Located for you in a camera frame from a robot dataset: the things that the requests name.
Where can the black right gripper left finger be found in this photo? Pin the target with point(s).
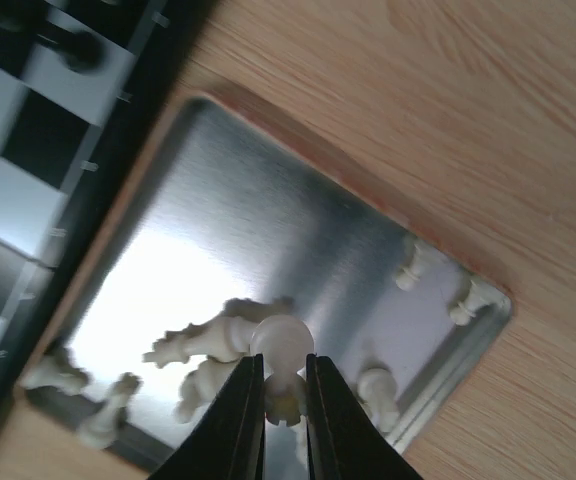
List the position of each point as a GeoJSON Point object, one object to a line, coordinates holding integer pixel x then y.
{"type": "Point", "coordinates": [228, 442]}

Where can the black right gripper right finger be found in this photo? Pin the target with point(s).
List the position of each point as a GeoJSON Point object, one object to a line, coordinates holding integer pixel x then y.
{"type": "Point", "coordinates": [341, 440]}

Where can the white king in tray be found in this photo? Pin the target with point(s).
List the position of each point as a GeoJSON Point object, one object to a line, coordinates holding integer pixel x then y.
{"type": "Point", "coordinates": [223, 338]}

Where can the white piece tray far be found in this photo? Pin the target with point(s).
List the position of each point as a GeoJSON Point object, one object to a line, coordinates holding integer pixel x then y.
{"type": "Point", "coordinates": [422, 257]}

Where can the white piece tray corner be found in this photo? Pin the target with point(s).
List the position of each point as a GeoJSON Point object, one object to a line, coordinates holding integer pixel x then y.
{"type": "Point", "coordinates": [480, 294]}

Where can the metal tray wooden rim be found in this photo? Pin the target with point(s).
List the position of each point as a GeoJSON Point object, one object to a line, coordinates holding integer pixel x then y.
{"type": "Point", "coordinates": [243, 212]}

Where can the black white chessboard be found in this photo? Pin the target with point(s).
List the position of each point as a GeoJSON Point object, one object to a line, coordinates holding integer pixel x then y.
{"type": "Point", "coordinates": [68, 140]}

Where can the black pawn h file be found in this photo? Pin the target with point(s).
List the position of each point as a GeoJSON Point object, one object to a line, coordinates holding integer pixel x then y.
{"type": "Point", "coordinates": [80, 50]}

